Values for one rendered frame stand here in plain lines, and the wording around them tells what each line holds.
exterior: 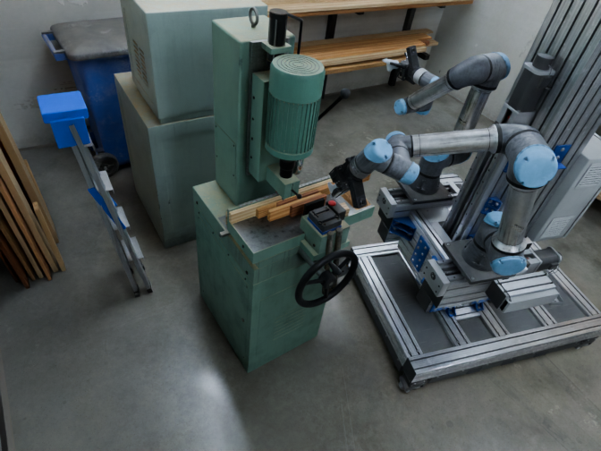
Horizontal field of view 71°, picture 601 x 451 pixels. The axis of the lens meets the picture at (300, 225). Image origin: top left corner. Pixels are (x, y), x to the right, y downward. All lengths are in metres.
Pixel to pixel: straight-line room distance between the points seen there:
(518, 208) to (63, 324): 2.22
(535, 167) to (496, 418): 1.48
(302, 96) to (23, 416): 1.86
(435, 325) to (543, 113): 1.19
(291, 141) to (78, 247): 1.85
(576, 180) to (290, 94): 1.26
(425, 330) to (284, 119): 1.42
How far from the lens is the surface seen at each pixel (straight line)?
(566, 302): 2.97
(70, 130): 1.93
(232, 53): 1.58
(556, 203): 2.15
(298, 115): 1.42
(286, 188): 1.61
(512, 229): 1.61
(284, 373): 2.32
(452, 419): 2.44
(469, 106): 2.09
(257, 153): 1.65
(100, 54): 3.00
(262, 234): 1.63
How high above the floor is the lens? 2.05
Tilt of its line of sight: 43 degrees down
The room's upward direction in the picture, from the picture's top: 9 degrees clockwise
